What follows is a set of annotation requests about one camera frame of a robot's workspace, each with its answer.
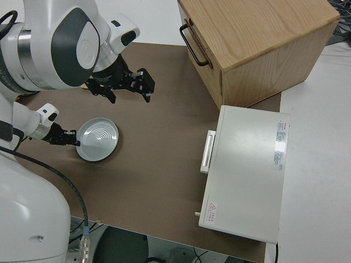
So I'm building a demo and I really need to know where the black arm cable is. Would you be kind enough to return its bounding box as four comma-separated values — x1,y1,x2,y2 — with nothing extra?
0,10,18,31

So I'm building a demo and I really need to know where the black round stand base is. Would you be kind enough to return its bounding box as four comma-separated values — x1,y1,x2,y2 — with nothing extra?
94,227,149,263

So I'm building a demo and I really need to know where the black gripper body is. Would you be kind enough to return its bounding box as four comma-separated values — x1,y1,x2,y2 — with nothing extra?
92,54,132,90
43,122,67,146

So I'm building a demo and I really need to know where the black metal box handle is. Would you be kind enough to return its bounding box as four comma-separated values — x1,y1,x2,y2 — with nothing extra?
179,24,211,67

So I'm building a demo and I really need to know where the black cable with metal connector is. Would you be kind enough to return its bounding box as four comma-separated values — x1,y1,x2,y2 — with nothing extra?
0,144,93,263

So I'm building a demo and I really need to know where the silver toaster oven door handle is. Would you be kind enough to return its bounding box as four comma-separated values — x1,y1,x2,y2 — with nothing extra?
200,129,217,174

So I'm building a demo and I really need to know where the white toaster oven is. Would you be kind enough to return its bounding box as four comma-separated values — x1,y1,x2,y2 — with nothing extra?
197,105,291,244

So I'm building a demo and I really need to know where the gray round plate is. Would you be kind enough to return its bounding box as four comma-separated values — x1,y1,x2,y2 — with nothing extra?
75,117,120,162

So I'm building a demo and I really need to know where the brown table mat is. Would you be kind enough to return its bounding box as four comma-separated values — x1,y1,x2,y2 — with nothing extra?
13,42,283,263

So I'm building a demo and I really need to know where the large wooden box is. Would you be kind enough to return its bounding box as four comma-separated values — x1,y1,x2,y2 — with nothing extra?
177,0,341,108

